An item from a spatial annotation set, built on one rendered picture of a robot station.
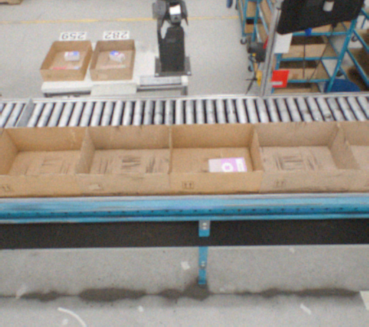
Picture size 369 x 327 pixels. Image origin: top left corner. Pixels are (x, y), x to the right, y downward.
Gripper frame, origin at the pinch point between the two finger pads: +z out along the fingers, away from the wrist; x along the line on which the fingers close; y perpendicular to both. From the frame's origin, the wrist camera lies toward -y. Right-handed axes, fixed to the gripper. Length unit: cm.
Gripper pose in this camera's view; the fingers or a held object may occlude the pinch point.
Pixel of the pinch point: (175, 37)
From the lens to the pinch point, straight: 164.3
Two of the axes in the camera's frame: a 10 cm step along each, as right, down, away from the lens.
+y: -1.0, -7.2, 6.9
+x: -9.9, 0.9, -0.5
